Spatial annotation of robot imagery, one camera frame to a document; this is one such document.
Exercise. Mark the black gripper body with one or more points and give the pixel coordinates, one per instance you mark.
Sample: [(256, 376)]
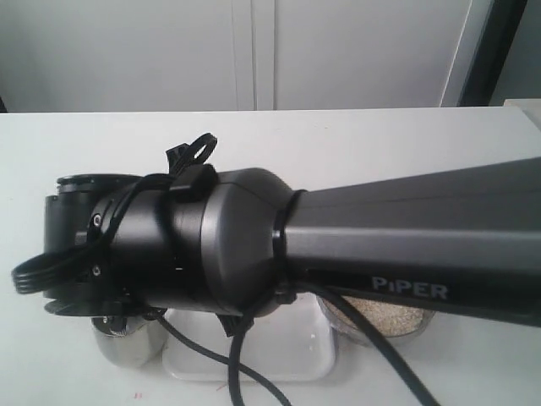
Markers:
[(113, 316)]

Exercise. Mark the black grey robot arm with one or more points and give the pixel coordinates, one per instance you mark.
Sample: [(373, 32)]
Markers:
[(464, 242)]

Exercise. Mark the steel bowl of rice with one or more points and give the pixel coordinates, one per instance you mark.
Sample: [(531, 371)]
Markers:
[(398, 324)]

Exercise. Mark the dark vertical post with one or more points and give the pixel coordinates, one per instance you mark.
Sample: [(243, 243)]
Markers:
[(491, 52)]

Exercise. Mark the small stainless steel cup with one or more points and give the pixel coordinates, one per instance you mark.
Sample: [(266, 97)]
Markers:
[(134, 350)]

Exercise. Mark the white cabinet with doors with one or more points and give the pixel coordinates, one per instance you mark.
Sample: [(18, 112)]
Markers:
[(130, 56)]

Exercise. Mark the white rectangular plastic tray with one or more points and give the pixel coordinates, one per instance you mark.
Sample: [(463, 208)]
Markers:
[(295, 343)]

